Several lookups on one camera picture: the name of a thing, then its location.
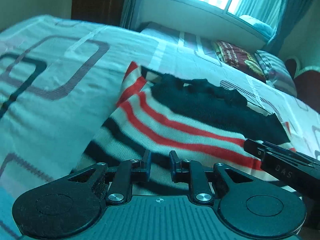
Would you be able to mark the dark red patterned pillow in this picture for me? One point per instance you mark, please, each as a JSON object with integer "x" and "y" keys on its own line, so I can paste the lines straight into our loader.
{"x": 237, "y": 57}

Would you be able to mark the dark wooden door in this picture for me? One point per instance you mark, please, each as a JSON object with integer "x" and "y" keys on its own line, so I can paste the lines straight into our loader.
{"x": 97, "y": 0}

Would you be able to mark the folded blue blanket on sill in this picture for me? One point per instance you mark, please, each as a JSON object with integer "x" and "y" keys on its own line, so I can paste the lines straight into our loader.
{"x": 257, "y": 26}

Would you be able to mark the bed with patterned sheet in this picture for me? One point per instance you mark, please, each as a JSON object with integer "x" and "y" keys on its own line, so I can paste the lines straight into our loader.
{"x": 62, "y": 85}

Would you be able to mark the red heart-shaped headboard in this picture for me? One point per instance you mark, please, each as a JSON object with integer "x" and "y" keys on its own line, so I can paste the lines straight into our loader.
{"x": 307, "y": 85}

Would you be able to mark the small bed with striped sheet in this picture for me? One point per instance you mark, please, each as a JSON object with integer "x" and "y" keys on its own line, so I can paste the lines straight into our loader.
{"x": 185, "y": 40}

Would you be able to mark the blue curtain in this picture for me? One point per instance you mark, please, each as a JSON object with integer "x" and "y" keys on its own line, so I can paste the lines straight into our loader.
{"x": 130, "y": 2}
{"x": 295, "y": 10}

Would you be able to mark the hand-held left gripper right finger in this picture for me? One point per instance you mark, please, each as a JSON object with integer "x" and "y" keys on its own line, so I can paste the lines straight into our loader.
{"x": 172, "y": 165}

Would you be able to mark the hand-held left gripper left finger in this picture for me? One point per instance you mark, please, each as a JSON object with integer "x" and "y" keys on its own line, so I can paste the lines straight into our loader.
{"x": 149, "y": 165}

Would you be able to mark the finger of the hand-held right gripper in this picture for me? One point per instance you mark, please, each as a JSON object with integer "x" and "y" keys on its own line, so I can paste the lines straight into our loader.
{"x": 253, "y": 148}
{"x": 277, "y": 147}

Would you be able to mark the grey striped pillow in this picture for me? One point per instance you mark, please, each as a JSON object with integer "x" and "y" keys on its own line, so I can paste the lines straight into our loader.
{"x": 277, "y": 72}

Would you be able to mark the striped knit sweater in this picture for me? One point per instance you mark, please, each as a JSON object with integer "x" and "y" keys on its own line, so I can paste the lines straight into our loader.
{"x": 175, "y": 130}

